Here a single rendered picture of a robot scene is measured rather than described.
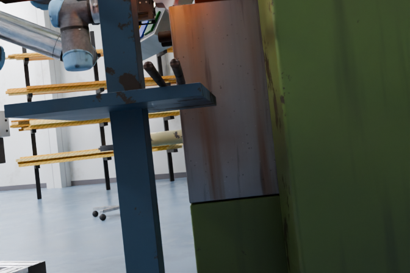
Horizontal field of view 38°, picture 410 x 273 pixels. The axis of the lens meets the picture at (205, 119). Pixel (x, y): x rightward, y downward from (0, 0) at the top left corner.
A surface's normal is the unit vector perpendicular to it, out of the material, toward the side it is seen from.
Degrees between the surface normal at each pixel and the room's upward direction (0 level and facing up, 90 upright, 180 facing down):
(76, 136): 90
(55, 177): 90
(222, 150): 90
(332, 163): 90
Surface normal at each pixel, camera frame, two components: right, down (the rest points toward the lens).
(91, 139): -0.44, 0.03
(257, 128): -0.02, -0.02
